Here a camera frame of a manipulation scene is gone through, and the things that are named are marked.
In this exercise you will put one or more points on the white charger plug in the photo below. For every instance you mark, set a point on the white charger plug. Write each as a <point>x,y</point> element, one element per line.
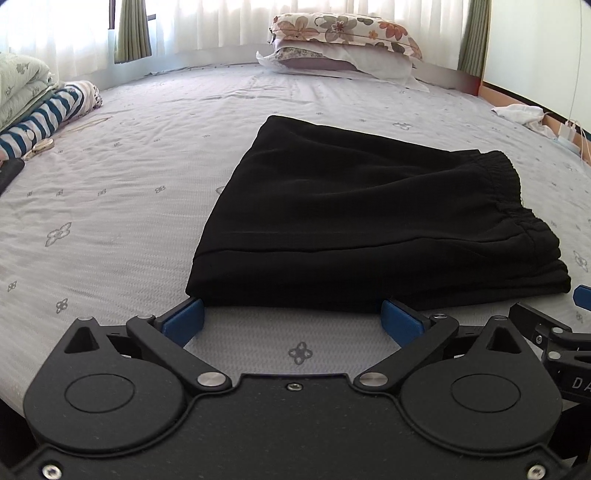
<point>567,131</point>

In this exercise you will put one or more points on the folded pale green quilt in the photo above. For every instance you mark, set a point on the folded pale green quilt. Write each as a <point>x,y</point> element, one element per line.
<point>21,87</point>

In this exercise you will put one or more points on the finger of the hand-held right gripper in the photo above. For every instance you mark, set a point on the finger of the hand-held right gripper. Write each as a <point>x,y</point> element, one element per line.
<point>583,295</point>

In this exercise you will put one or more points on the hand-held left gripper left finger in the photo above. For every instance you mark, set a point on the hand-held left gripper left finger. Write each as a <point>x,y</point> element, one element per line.
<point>184,318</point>

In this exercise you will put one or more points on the black pants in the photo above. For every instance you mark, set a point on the black pants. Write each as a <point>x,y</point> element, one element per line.
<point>360,207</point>

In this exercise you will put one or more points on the floral pillow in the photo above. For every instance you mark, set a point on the floral pillow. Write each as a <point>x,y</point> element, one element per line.
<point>341,27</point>

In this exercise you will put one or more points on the bed with patterned white sheet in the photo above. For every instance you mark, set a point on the bed with patterned white sheet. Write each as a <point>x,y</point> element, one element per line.
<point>115,221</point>

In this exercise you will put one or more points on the purple patterned pillow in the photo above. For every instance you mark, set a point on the purple patterned pillow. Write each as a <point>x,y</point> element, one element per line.
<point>309,57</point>

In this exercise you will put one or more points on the blue face mask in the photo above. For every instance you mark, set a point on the blue face mask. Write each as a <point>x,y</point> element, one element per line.
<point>565,146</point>

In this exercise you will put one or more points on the grey window ledge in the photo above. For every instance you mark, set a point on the grey window ledge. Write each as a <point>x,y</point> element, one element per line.
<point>184,62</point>

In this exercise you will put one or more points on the black flat object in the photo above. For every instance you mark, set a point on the black flat object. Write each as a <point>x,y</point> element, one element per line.
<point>9,173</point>

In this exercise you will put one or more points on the green curtain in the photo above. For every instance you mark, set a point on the green curtain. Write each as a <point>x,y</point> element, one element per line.
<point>133,32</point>
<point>475,37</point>

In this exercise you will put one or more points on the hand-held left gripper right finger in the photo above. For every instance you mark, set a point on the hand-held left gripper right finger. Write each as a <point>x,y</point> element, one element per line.
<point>401,321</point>

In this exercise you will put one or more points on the white pillow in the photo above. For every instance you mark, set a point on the white pillow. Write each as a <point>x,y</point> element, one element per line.
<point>383,64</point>

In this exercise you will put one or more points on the crumpled white cloth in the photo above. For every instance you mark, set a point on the crumpled white cloth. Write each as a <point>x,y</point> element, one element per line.
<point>517,113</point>

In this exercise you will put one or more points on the blue white striped cloth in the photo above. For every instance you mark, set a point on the blue white striped cloth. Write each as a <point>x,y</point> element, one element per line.
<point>51,110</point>

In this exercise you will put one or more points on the white sheer curtain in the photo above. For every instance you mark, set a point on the white sheer curtain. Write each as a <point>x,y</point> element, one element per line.
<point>207,23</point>

